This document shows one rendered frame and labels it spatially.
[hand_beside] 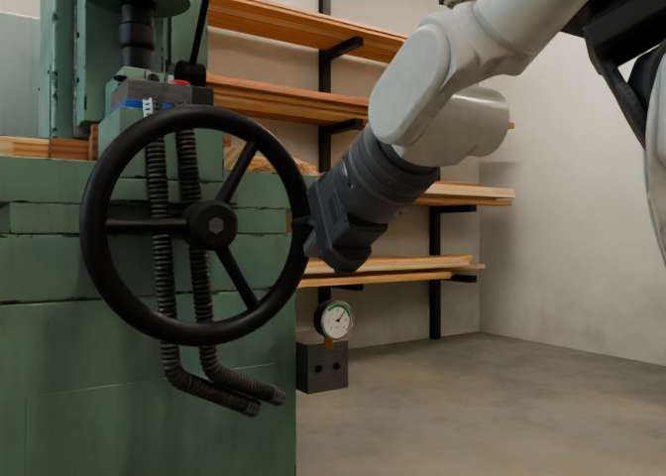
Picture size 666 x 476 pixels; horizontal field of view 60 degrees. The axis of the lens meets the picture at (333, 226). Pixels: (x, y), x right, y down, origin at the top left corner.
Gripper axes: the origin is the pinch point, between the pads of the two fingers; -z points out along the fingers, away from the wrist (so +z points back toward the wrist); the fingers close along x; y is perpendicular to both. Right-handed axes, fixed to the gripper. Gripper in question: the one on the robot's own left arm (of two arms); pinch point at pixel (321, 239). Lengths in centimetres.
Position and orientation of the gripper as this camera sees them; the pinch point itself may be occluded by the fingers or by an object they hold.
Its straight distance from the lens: 69.3
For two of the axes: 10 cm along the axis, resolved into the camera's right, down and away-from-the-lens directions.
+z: 4.7, -5.1, -7.2
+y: -8.6, -0.8, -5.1
